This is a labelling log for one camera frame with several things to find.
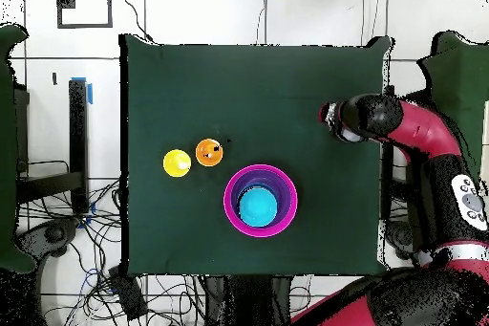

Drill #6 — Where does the grey chair base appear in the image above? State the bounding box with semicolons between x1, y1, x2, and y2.
14;218;81;259
385;222;415;260

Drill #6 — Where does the dark green side tablecloth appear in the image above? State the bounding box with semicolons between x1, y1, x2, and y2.
415;31;489;185
0;23;37;274

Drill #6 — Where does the yellow cup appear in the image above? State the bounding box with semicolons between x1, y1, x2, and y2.
162;148;193;179

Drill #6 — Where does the cyan bowl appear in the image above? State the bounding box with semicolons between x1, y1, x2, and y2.
238;186;279;228

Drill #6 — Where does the blue tape piece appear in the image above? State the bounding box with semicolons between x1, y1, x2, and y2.
71;76;94;106

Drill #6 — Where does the black stand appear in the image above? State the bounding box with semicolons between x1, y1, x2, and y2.
14;78;91;216
381;141;396;220

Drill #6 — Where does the blue ringed flat-bottom bowl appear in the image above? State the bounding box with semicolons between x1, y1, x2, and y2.
237;182;283;228

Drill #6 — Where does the large pink bowl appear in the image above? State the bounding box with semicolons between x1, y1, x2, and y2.
223;163;299;239

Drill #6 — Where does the black box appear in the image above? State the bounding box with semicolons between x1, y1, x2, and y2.
108;264;149;321

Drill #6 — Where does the orange cup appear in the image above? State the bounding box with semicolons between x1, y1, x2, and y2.
195;139;224;167

